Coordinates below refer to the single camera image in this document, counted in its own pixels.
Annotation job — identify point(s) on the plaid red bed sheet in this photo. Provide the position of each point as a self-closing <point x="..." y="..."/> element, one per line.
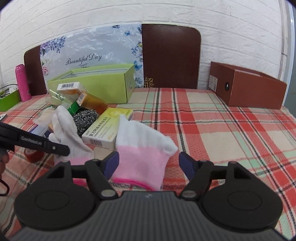
<point x="200" y="124"/>

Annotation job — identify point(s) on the yellow white medicine box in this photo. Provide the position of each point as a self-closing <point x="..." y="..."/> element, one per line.
<point x="102" y="133"/>

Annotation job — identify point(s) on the light green cardboard storage box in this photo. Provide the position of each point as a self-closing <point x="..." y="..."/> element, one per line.
<point x="112" y="83"/>

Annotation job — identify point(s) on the wooden sticks plastic bag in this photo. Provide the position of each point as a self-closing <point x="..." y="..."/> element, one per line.
<point x="44" y="118"/>

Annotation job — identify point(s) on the green square box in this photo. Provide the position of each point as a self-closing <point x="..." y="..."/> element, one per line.
<point x="74" y="107"/>

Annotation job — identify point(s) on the brown cardboard shoe box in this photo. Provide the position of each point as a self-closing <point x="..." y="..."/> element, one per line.
<point x="242" y="87"/>

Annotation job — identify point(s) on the bright green side box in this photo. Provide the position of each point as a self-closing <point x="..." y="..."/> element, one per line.
<point x="10" y="101"/>

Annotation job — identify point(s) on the steel wool scrubber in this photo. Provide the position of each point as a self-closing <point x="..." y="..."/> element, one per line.
<point x="83" y="119"/>

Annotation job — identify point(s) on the white orange medicine box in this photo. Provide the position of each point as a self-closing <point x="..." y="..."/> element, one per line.
<point x="71" y="90"/>

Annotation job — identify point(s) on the red tape roll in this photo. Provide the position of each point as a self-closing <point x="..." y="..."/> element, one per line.
<point x="33" y="156"/>

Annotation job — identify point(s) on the pink thermos bottle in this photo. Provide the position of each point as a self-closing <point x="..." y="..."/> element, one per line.
<point x="22" y="83"/>

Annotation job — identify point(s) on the small orange barcode box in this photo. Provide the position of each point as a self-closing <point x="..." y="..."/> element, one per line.
<point x="89" y="101"/>

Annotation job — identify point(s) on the white pink knit glove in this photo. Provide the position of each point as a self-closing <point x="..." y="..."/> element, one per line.
<point x="143" y="154"/>

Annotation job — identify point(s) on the dark brown wooden headboard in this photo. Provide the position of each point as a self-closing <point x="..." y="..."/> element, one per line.
<point x="171" y="58"/>

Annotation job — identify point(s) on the person's left hand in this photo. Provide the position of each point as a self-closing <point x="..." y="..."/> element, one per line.
<point x="4" y="159"/>

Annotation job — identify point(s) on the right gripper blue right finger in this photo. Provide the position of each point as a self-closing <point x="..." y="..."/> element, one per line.
<point x="187" y="164"/>

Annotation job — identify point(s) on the floral Beautiful Day pillow pack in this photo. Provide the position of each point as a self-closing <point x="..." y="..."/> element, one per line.
<point x="97" y="46"/>

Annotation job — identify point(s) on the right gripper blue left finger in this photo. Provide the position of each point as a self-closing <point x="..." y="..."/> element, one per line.
<point x="110" y="164"/>

